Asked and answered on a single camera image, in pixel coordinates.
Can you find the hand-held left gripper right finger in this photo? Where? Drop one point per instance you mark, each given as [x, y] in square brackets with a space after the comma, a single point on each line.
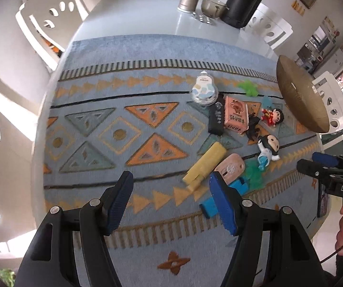
[222, 207]

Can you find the pink oval plastic case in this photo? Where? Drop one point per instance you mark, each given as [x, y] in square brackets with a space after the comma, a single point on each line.
[231, 167]

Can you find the white and blue round package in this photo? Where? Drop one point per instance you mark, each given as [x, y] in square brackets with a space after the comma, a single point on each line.
[204, 88]

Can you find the black and white mouse figurine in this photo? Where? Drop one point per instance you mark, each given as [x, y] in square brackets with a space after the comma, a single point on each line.
[267, 149]

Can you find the teal translucent leaf shape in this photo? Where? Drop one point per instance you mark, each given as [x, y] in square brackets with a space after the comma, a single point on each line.
[267, 101]

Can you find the sea green leaf shape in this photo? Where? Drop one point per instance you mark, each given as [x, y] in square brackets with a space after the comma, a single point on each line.
[255, 176]

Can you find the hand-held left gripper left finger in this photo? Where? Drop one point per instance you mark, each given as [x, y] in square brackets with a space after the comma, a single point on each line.
[120, 198]

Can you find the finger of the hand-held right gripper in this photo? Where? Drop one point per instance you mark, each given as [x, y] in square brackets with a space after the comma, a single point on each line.
[323, 158]
[308, 167]

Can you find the pink printed box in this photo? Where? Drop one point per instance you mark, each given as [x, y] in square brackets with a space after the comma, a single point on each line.
[235, 113]

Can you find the black spiky toy figure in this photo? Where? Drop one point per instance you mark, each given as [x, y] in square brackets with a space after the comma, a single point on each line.
[253, 128]

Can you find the brown ribbed glass bowl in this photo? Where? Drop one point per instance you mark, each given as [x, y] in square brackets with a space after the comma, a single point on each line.
[301, 95]

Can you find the white dining chair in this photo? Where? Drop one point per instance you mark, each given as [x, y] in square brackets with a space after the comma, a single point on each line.
[328, 91]
[10, 170]
[274, 24]
[40, 24]

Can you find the green plant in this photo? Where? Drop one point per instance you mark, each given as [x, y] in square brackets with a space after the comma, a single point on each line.
[5, 278]

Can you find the yellow wall hooks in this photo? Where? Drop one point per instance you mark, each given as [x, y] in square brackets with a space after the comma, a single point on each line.
[298, 7]

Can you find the red dress doll figurine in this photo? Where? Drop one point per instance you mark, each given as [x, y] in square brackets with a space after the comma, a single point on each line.
[273, 117]

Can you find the blue patterned table mat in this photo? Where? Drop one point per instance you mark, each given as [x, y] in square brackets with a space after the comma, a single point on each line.
[99, 95]

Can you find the green star toy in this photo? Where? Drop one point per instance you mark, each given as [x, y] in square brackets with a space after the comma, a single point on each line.
[248, 88]

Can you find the silver pill blister pack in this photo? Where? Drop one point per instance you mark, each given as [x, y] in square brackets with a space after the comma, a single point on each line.
[204, 18]

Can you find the yellow plastic bar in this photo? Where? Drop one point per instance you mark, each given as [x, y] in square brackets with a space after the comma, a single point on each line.
[205, 164]

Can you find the black thermos flask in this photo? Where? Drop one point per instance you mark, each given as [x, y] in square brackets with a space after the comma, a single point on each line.
[244, 0]

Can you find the blue plastic block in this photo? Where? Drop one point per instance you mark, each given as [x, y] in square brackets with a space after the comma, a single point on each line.
[208, 207]

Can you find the dark smartphone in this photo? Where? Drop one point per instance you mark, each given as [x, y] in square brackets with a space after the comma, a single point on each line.
[322, 198]

